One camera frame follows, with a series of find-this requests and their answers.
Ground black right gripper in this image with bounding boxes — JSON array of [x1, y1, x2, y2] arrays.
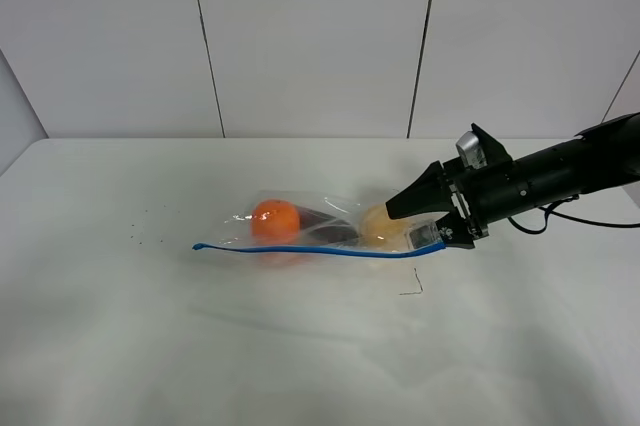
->
[[386, 155, 513, 250]]

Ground clear blue-zip plastic bag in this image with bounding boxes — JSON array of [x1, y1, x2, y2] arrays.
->
[[192, 189, 446, 260]]

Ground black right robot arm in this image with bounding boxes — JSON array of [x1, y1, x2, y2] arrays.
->
[[386, 113, 639, 249]]

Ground yellow pear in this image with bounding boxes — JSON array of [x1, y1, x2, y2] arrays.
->
[[359, 204, 410, 252]]

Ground dark purple eggplant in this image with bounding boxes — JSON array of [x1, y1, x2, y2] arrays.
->
[[297, 206, 359, 246]]

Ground orange fruit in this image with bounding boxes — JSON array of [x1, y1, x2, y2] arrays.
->
[[250, 199, 301, 247]]

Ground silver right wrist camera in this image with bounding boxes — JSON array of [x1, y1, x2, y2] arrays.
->
[[456, 131, 487, 169]]

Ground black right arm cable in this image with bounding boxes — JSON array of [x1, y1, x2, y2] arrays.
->
[[507, 195, 640, 235]]

